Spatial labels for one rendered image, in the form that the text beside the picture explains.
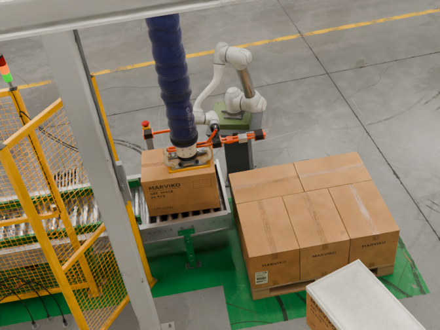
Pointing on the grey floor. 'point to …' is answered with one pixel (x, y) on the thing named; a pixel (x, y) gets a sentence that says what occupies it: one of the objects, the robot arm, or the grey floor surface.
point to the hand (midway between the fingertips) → (218, 141)
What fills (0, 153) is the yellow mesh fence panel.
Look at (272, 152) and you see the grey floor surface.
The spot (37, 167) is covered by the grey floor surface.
